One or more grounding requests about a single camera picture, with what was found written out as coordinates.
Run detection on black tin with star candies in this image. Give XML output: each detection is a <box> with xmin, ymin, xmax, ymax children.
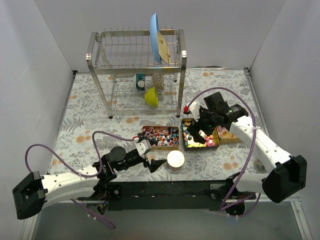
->
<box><xmin>181</xmin><ymin>118</ymin><xmax>220</xmax><ymax>152</ymax></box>

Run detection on gold tin with lollipops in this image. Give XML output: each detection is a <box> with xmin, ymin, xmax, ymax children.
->
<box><xmin>142</xmin><ymin>125</ymin><xmax>180</xmax><ymax>151</ymax></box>

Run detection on gold jar lid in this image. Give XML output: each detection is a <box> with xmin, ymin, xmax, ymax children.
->
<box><xmin>166</xmin><ymin>150</ymin><xmax>185</xmax><ymax>169</ymax></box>

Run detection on gold tin with popsicle candies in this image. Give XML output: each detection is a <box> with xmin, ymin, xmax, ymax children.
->
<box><xmin>216</xmin><ymin>126</ymin><xmax>242</xmax><ymax>145</ymax></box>

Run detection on clear plastic jar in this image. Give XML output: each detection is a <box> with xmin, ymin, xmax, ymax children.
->
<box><xmin>168</xmin><ymin>165</ymin><xmax>182</xmax><ymax>171</ymax></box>

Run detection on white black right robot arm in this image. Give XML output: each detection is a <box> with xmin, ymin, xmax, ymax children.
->
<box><xmin>183</xmin><ymin>92</ymin><xmax>307</xmax><ymax>203</ymax></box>

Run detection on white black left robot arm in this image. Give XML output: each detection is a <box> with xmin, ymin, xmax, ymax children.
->
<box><xmin>12</xmin><ymin>133</ymin><xmax>167</xmax><ymax>220</ymax></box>

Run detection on floral table mat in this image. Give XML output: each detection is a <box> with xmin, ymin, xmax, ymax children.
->
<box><xmin>47</xmin><ymin>68</ymin><xmax>257</xmax><ymax>182</ymax></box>

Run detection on green bowl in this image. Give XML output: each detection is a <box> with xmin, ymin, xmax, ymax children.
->
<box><xmin>144</xmin><ymin>86</ymin><xmax>159</xmax><ymax>108</ymax></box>

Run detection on patterned paper cup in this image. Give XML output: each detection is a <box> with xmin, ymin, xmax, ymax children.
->
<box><xmin>151</xmin><ymin>73</ymin><xmax>165</xmax><ymax>90</ymax></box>

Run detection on teal white cup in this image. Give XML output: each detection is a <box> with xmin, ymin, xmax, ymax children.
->
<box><xmin>135</xmin><ymin>73</ymin><xmax>145</xmax><ymax>91</ymax></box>

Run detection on beige paper cup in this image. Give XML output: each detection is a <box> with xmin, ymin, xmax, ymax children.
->
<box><xmin>253</xmin><ymin>159</ymin><xmax>267</xmax><ymax>174</ymax></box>

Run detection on stainless steel dish rack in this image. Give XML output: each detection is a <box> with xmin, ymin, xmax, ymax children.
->
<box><xmin>85</xmin><ymin>29</ymin><xmax>187</xmax><ymax>119</ymax></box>

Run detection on beige patterned plate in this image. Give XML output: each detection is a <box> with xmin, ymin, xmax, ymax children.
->
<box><xmin>157</xmin><ymin>32</ymin><xmax>172</xmax><ymax>64</ymax></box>

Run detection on blue plate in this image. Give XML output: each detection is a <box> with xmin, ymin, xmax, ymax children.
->
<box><xmin>149</xmin><ymin>13</ymin><xmax>162</xmax><ymax>64</ymax></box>

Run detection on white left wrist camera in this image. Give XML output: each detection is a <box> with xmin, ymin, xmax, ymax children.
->
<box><xmin>133</xmin><ymin>139</ymin><xmax>152</xmax><ymax>158</ymax></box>

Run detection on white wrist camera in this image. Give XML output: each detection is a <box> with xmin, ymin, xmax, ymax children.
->
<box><xmin>183</xmin><ymin>101</ymin><xmax>200</xmax><ymax>122</ymax></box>
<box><xmin>133</xmin><ymin>139</ymin><xmax>152</xmax><ymax>158</ymax></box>

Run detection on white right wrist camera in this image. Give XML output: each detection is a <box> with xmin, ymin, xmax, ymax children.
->
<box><xmin>183</xmin><ymin>101</ymin><xmax>200</xmax><ymax>122</ymax></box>

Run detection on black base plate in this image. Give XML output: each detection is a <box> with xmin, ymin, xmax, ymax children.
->
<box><xmin>76</xmin><ymin>180</ymin><xmax>258</xmax><ymax>212</ymax></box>

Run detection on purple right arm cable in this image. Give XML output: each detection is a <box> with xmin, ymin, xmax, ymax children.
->
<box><xmin>184</xmin><ymin>86</ymin><xmax>261</xmax><ymax>217</ymax></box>

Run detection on aluminium frame rail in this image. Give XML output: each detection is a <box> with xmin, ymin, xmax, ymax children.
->
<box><xmin>21</xmin><ymin>195</ymin><xmax>312</xmax><ymax>240</ymax></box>

